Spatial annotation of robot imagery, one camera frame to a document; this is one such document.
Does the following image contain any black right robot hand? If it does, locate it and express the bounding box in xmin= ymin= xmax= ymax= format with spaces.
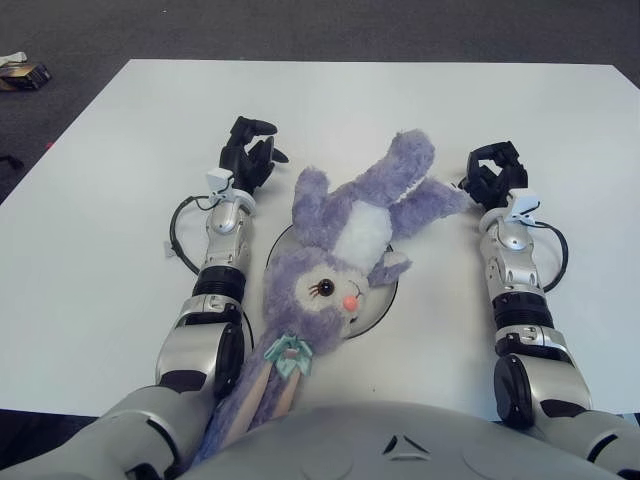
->
xmin=458 ymin=140 xmax=530 ymax=214

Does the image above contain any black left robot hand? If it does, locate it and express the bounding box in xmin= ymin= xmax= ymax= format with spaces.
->
xmin=218 ymin=115 xmax=289 ymax=197

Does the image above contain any purple plush bunny doll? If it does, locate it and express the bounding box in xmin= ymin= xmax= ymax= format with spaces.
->
xmin=192 ymin=128 xmax=474 ymax=469

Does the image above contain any white plate with black rim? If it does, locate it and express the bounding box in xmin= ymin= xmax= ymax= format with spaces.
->
xmin=264 ymin=222 xmax=401 ymax=340

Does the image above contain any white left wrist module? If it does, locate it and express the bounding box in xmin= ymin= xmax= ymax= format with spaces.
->
xmin=205 ymin=168 xmax=236 ymax=201

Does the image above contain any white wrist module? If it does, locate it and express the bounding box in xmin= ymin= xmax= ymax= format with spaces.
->
xmin=205 ymin=168 xmax=236 ymax=201
xmin=504 ymin=188 xmax=544 ymax=226

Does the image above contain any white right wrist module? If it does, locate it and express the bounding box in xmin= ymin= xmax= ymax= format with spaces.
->
xmin=504 ymin=188 xmax=544 ymax=226

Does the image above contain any dark cardboard box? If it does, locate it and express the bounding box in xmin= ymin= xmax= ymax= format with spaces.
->
xmin=0 ymin=62 xmax=53 ymax=92

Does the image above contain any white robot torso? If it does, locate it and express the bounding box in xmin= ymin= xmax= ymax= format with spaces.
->
xmin=174 ymin=399 xmax=621 ymax=480

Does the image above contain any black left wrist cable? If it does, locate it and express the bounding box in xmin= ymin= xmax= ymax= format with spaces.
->
xmin=170 ymin=197 xmax=221 ymax=275

